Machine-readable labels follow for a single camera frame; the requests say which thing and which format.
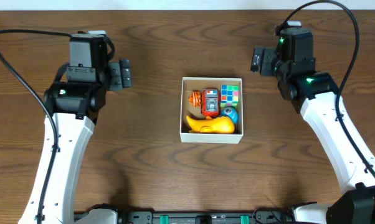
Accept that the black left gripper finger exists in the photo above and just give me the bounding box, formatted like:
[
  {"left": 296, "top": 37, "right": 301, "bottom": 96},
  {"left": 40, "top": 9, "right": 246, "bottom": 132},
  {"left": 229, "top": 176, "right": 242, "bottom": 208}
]
[
  {"left": 108, "top": 62, "right": 123, "bottom": 91},
  {"left": 119, "top": 58, "right": 132, "bottom": 88}
]

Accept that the multicoloured puzzle cube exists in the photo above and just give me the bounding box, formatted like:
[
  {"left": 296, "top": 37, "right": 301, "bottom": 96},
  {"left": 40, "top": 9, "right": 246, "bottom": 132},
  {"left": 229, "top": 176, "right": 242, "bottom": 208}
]
[{"left": 220, "top": 85, "right": 239, "bottom": 108}]

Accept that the blue ball with face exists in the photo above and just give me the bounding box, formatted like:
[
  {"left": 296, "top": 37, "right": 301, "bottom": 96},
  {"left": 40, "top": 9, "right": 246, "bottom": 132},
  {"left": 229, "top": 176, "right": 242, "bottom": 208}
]
[{"left": 220, "top": 106, "right": 239, "bottom": 124}]

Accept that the red toy truck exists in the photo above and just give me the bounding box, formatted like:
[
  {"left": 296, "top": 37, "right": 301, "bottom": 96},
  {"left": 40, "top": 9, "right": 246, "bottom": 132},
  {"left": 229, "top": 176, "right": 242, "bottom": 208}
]
[{"left": 201, "top": 88, "right": 221, "bottom": 118}]

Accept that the orange round disc toy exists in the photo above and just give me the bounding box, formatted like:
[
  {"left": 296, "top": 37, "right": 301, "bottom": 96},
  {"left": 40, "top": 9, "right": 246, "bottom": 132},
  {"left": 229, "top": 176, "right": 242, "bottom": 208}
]
[{"left": 188, "top": 90, "right": 202, "bottom": 107}]

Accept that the orange toy dinosaur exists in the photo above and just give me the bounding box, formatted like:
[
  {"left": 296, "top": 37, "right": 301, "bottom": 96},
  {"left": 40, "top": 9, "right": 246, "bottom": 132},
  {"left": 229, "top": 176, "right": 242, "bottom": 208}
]
[{"left": 186, "top": 116, "right": 235, "bottom": 134}]

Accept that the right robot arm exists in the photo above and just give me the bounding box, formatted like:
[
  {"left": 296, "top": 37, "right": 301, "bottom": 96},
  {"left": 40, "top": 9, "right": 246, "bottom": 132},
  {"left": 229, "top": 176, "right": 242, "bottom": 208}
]
[{"left": 250, "top": 47, "right": 375, "bottom": 223}]

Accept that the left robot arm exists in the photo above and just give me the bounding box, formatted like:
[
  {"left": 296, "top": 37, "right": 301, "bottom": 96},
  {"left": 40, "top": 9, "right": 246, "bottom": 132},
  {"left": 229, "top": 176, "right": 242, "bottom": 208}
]
[{"left": 19, "top": 59, "right": 132, "bottom": 223}]

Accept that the white cardboard box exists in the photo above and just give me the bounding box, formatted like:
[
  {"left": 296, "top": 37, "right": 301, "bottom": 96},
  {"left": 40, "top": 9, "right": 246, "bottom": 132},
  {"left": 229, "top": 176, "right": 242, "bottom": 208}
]
[{"left": 179, "top": 77, "right": 244, "bottom": 144}]

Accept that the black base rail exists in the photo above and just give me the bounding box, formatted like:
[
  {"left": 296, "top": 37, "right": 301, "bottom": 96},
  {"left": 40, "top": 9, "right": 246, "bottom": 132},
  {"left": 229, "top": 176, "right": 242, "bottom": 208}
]
[{"left": 74, "top": 202, "right": 361, "bottom": 224}]

